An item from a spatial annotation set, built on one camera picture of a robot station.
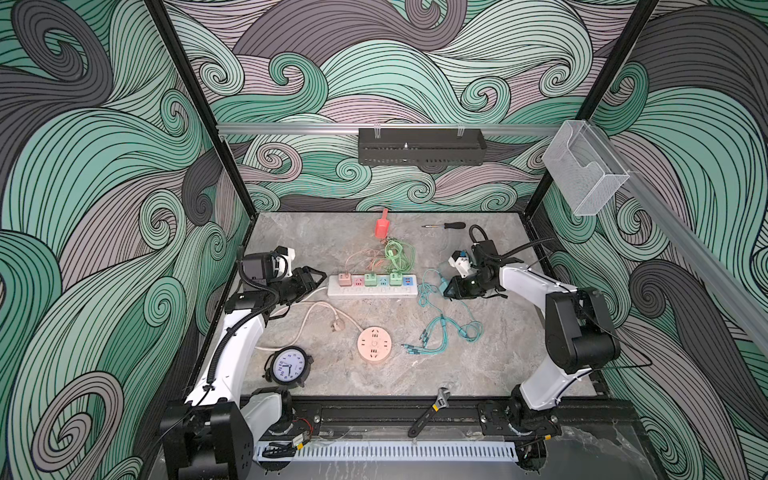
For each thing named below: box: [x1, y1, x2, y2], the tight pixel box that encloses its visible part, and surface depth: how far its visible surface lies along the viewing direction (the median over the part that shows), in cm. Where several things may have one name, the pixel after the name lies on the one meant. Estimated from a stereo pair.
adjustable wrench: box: [408, 387, 450, 438], surface depth 76 cm
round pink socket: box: [357, 326, 393, 362], surface depth 85 cm
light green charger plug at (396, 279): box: [389, 272, 403, 287], surface depth 95 cm
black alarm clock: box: [262, 346, 314, 388], surface depth 81 cm
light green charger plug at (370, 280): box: [364, 273, 377, 287], surface depth 94 cm
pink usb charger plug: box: [338, 273, 352, 287], surface depth 94 cm
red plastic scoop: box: [375, 208, 391, 239], surface depth 118 cm
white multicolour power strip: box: [327, 275, 418, 299], surface depth 97 cm
